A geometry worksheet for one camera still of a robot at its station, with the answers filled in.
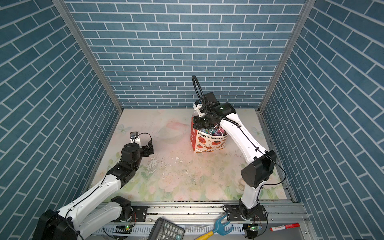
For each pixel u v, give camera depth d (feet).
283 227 2.28
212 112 1.78
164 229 2.23
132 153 2.02
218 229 2.23
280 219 2.42
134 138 2.26
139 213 2.44
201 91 1.96
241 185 2.68
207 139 2.57
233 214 2.42
